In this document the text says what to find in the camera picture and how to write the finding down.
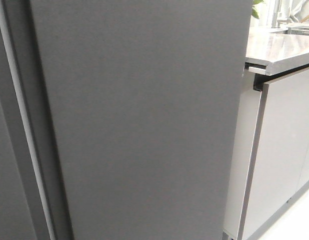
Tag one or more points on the metal dish rack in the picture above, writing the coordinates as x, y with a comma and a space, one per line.
298, 29

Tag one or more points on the chrome kitchen faucet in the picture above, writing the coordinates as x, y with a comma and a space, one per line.
280, 13

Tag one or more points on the dark grey fridge door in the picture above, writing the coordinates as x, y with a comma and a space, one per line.
24, 212
131, 108

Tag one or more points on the grey kitchen countertop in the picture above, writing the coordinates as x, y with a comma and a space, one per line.
270, 52

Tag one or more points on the light grey cabinet door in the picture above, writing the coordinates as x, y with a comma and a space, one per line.
279, 149

